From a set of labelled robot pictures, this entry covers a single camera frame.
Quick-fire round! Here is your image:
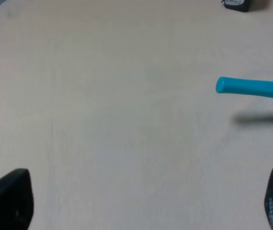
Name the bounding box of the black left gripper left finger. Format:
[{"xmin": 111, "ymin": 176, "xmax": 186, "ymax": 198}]
[{"xmin": 0, "ymin": 168, "xmax": 34, "ymax": 230}]

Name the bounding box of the teal saucepan with handle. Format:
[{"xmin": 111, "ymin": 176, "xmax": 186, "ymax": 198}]
[{"xmin": 215, "ymin": 69, "xmax": 273, "ymax": 132}]

